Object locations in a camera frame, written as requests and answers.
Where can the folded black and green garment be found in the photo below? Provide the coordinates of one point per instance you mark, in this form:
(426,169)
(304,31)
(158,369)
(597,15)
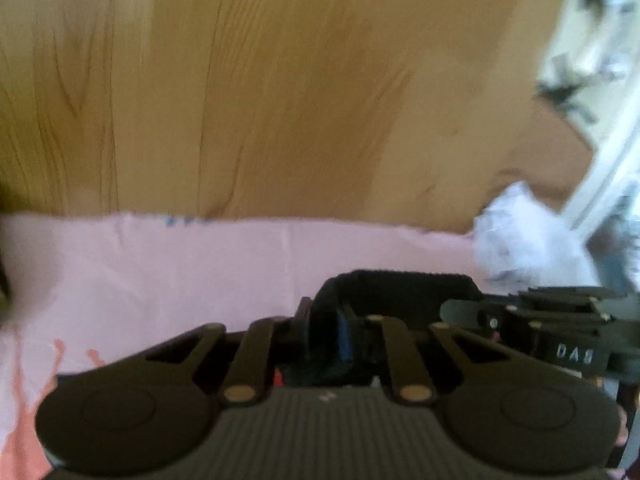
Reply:
(3,285)

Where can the black tape strip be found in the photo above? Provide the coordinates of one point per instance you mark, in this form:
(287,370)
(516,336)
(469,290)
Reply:
(565,102)

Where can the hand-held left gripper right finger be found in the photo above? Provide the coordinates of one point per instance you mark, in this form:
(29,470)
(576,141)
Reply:
(400,360)

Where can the pink deer print bed sheet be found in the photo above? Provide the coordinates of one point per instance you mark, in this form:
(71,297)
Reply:
(150,280)

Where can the brown cushion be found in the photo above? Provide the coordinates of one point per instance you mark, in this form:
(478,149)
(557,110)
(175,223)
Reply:
(550,165)

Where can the white cloth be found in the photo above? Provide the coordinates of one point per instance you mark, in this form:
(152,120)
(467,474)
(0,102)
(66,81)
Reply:
(525,240)

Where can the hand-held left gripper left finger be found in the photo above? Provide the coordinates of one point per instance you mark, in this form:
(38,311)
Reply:
(250,360)

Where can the wood grain headboard panel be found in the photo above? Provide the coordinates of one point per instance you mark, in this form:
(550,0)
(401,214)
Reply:
(275,90)

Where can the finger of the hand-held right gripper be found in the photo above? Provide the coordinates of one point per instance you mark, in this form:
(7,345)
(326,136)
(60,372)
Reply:
(465,312)

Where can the black red white patterned sweater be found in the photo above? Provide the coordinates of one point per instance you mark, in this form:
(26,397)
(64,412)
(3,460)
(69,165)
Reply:
(395,295)

